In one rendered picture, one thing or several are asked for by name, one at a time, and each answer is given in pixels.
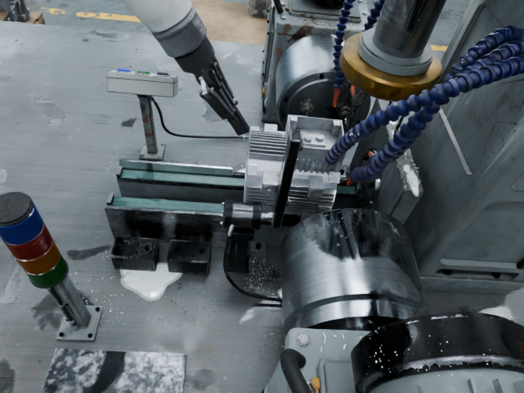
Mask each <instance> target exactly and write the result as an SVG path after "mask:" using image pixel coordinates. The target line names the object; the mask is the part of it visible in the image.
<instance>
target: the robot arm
mask: <svg viewBox="0 0 524 393"><path fill-rule="evenodd" d="M124 2H125V3H126V4H127V5H128V7H129V8H130V10H131V11H132V12H133V14H134V15H135V16H136V17H137V19H138V20H140V21H141V22H142V23H144V24H145V25H146V26H147V27H148V29H149V30H150V31H151V33H152V34H153V36H154V37H155V38H156V39H157V41H158V43H159V44H160V45H161V46H162V48H163V49H164V51H165V53H166V54H167V55H168V56H170V57H173V58H174V59H175V60H176V62H177V63H178V65H179V66H180V68H181V69H182V71H183V72H185V73H192V74H194V76H195V77H196V81H197V82H198V83H199V85H201V86H202V91H201V92H199V95H200V97H201V98H203V99H204V100H205V101H206V102H207V103H208V104H209V105H210V106H211V107H212V108H213V109H214V110H215V112H216V113H217V114H218V115H219V116H220V117H221V119H222V120H223V119H227V120H228V121H229V123H230V124H231V126H232V128H233V129H234V130H235V132H236V134H237V135H238V136H240V135H243V134H245V133H249V132H250V128H249V126H248V124H247V123H246V120H245V119H244V118H243V116H242V114H241V113H240V111H239V109H238V108H237V106H235V105H238V104H239V102H238V101H234V100H233V98H235V97H234V94H233V92H232V90H231V88H230V86H229V85H228V82H227V80H226V78H225V76H224V74H223V72H222V71H221V68H220V66H219V64H218V60H217V58H216V57H215V56H214V48H213V46H212V45H211V43H210V41H209V40H208V38H207V36H206V35H207V28H206V27H205V26H204V23H203V22H202V20H201V18H200V17H199V15H198V13H197V11H196V9H195V7H194V6H193V4H192V2H191V1H190V0H124Z"/></svg>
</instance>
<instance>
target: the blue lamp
mask: <svg viewBox="0 0 524 393"><path fill-rule="evenodd" d="M43 226H44V222H43V219H42V217H41V215H40V214H39V212H38V210H37V208H36V206H35V204H34V206H33V210H32V211H31V212H30V214H29V216H28V217H27V218H25V219H24V220H23V221H21V222H20V223H17V224H15V225H10V226H0V237H1V239H2V240H3V241H4V242H6V243H9V244H16V245H17V244H23V243H27V242H29V241H30V240H32V239H34V238H35V237H37V236H38V235H39V234H40V232H41V230H42V228H43Z"/></svg>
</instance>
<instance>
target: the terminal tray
mask: <svg viewBox="0 0 524 393"><path fill-rule="evenodd" d="M292 117H295V118H296V119H295V120H293V119H292ZM335 122H339V124H336V123H335ZM290 129H296V130H300V132H301V139H303V151H299V154H298V158H297V162H296V167H295V171H296V169H297V170H299V172H301V171H302V170H304V172H307V171H310V173H313V171H315V172H316V173H317V174H318V173H319V172H321V174H324V173H325V172H326V173H327V174H328V175H329V172H339V170H340V167H341V165H342V162H343V161H344V158H345V154H346V152H345V153H344V154H343V155H342V156H341V157H340V159H339V160H338V162H337V163H336V164H335V165H329V164H327V163H326V161H325V155H326V153H327V152H328V151H329V150H330V149H331V147H332V145H333V144H335V143H336V142H337V140H339V139H340V138H341V137H342V136H344V130H343V125H342V120H337V119H322V118H315V117H307V116H299V115H288V119H287V123H286V128H285V136H286V143H287V139H288V135H289V130H290ZM295 171H294V172H295Z"/></svg>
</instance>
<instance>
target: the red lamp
mask: <svg viewBox="0 0 524 393"><path fill-rule="evenodd" d="M3 242H4V241H3ZM4 243H5V244H6V245H7V247H8V248H9V250H10V251H11V253H12V255H13V256H14V257H16V258H17V259H20V260H33V259H36V258H38V257H40V256H42V255H44V254H45V253H46V252H47V251H48V250H49V248H50V247H51V244H52V237H51V234H50V232H49V231H48V228H47V226H46V225H45V223H44V226H43V228H42V230H41V232H40V234H39V235H38V236H37V237H35V238H34V239H32V240H30V241H29V242H27V243H23V244H17V245H16V244H9V243H6V242H4Z"/></svg>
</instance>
